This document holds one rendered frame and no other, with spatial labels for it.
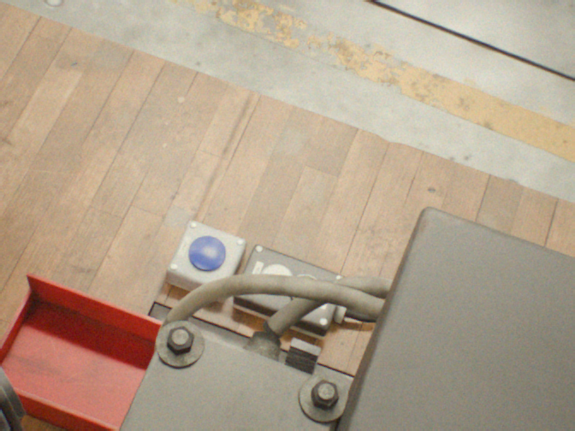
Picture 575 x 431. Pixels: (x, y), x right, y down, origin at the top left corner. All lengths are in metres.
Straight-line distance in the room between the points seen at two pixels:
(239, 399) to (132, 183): 0.77
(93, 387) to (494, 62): 1.63
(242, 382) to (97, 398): 0.65
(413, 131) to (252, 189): 1.20
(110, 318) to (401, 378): 0.81
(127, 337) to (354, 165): 0.33
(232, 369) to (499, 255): 0.16
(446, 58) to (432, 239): 2.18
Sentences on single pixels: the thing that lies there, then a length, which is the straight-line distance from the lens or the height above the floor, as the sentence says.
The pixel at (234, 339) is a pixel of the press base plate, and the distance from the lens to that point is 1.18.
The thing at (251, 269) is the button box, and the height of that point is 0.93.
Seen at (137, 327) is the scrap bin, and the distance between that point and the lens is 1.15.
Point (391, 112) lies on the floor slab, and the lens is 2.45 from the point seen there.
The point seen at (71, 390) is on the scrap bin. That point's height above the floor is 0.90.
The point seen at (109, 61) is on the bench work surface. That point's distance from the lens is 1.36.
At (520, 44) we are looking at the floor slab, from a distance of 2.64.
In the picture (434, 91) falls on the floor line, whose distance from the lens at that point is 2.50.
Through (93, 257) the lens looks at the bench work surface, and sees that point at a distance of 1.22.
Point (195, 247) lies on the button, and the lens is 1.18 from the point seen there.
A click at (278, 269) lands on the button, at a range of 1.17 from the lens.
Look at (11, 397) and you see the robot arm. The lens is 0.79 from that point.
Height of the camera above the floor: 1.99
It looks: 60 degrees down
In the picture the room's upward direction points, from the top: 10 degrees clockwise
